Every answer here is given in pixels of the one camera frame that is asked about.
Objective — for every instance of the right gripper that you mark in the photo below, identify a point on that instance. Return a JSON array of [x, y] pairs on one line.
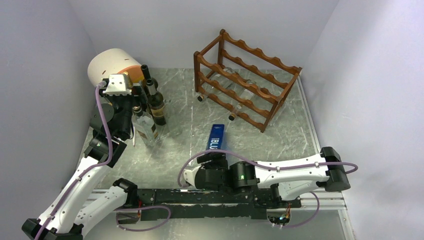
[[217, 158]]

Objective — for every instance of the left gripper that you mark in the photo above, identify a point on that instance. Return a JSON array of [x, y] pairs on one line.
[[130, 97]]

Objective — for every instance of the clear liquor bottle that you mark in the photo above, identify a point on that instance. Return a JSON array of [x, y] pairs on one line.
[[145, 126]]

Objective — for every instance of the dark bottle brown label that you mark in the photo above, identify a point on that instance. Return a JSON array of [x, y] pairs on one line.
[[156, 103]]

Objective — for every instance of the clear bottle blue label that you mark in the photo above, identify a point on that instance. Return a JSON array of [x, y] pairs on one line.
[[217, 138]]

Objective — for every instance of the dark bottle white label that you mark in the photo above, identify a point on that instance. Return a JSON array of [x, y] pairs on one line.
[[146, 74]]

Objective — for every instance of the brown bottle gold foil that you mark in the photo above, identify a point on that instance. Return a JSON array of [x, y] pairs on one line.
[[127, 74]]

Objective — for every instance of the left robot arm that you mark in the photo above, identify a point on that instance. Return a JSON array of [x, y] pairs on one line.
[[67, 218]]

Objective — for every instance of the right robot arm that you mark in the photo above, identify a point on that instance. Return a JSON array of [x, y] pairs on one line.
[[288, 179]]

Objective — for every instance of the wooden wine rack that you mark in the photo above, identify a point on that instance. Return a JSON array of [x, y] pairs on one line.
[[210, 59]]

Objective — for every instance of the clear bottle lower rack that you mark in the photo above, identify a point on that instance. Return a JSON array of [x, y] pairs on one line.
[[217, 84]]

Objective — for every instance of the pen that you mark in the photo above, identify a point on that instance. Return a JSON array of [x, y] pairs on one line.
[[133, 139]]

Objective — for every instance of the round drawer cabinet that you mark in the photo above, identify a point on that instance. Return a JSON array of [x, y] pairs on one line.
[[114, 61]]

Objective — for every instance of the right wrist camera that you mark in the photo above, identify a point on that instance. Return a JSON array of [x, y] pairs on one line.
[[189, 176]]

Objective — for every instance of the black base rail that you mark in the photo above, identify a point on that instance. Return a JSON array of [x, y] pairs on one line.
[[198, 204]]

